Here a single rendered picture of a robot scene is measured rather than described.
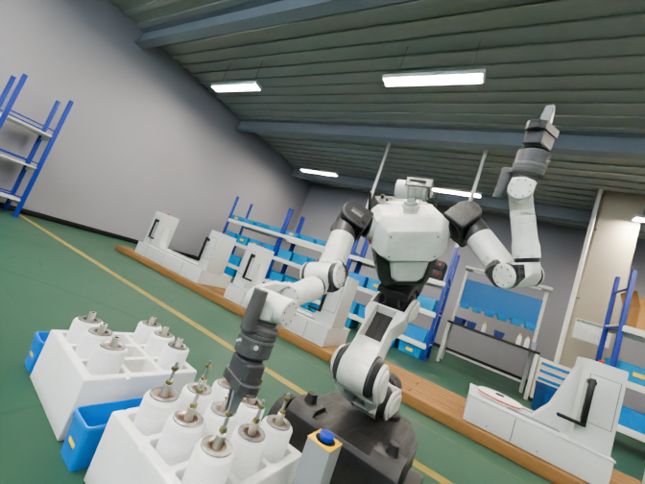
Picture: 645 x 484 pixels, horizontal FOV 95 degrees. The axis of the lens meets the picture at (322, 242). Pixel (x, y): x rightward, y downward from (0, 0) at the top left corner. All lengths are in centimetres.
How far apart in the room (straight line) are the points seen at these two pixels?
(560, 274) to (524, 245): 829
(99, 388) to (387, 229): 104
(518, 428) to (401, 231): 196
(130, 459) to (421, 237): 102
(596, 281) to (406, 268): 613
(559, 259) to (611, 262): 231
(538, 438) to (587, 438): 28
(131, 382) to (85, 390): 13
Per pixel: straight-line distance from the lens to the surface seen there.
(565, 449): 279
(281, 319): 70
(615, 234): 740
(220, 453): 85
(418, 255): 112
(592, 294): 707
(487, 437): 267
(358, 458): 124
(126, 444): 100
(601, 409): 284
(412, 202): 110
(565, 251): 949
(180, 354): 134
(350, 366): 110
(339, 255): 98
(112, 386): 124
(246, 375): 75
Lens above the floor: 70
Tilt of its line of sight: 6 degrees up
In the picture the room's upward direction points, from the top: 20 degrees clockwise
